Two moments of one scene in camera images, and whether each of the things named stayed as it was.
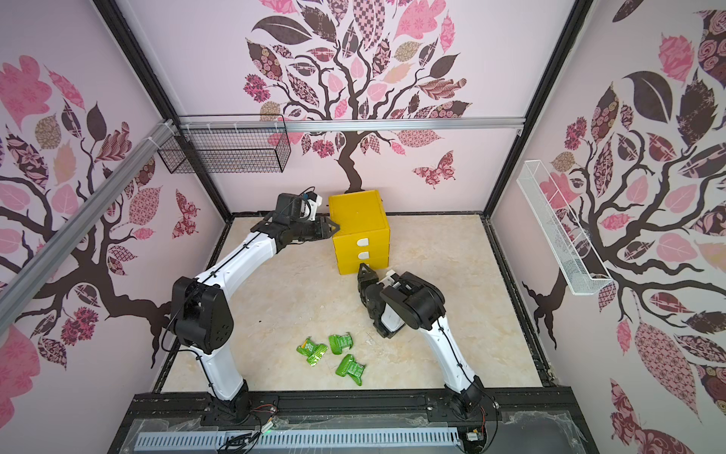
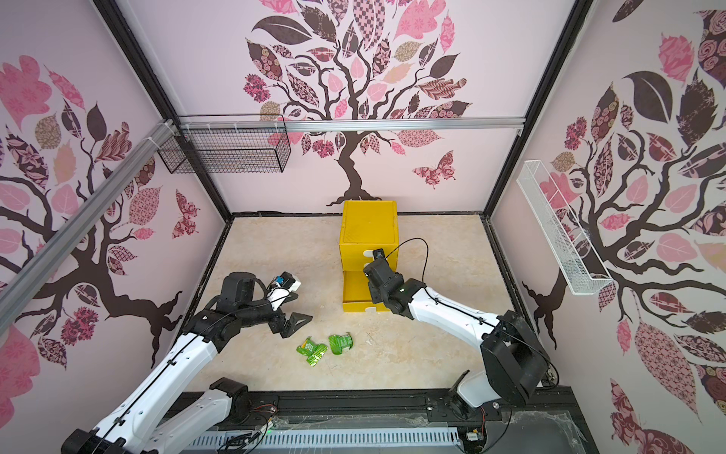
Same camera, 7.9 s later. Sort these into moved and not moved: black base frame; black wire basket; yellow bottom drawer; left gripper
Moved: yellow bottom drawer; left gripper
Not moved: black base frame; black wire basket
